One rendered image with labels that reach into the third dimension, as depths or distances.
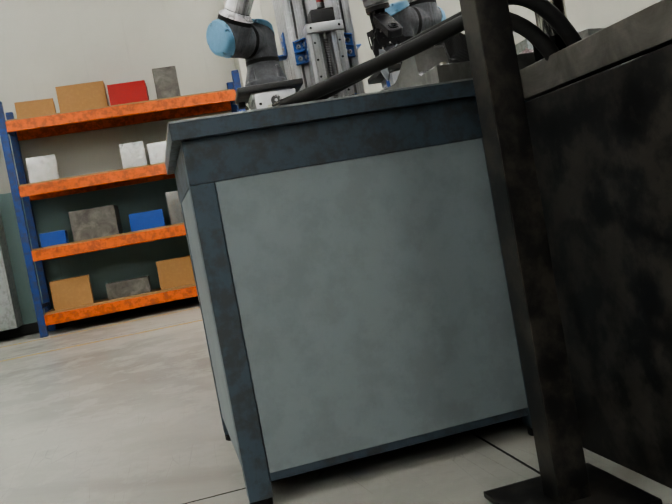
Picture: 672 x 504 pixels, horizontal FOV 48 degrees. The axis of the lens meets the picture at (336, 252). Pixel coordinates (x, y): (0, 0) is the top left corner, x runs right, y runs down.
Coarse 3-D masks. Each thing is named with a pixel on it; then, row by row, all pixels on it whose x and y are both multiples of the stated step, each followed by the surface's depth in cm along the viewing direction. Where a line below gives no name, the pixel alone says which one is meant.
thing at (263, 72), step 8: (272, 56) 260; (248, 64) 261; (256, 64) 259; (264, 64) 258; (272, 64) 259; (248, 72) 261; (256, 72) 258; (264, 72) 258; (272, 72) 258; (280, 72) 261; (248, 80) 260; (256, 80) 257; (264, 80) 257; (272, 80) 257; (280, 80) 259
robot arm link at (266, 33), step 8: (256, 24) 258; (264, 24) 259; (256, 32) 255; (264, 32) 258; (272, 32) 261; (256, 40) 254; (264, 40) 258; (272, 40) 261; (256, 48) 256; (264, 48) 258; (272, 48) 260; (256, 56) 258; (264, 56) 258
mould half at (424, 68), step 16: (432, 48) 188; (416, 64) 186; (432, 64) 187; (448, 64) 175; (464, 64) 176; (528, 64) 180; (400, 80) 199; (416, 80) 188; (432, 80) 178; (448, 80) 175
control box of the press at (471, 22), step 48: (480, 0) 125; (480, 48) 126; (480, 96) 130; (528, 144) 127; (528, 192) 127; (528, 240) 127; (528, 288) 128; (528, 336) 129; (528, 384) 132; (576, 432) 130; (528, 480) 142; (576, 480) 130
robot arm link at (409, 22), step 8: (392, 8) 266; (400, 8) 266; (408, 8) 269; (416, 8) 272; (392, 16) 266; (400, 16) 266; (408, 16) 268; (416, 16) 270; (400, 24) 266; (408, 24) 267; (416, 24) 270; (408, 32) 267; (416, 32) 272
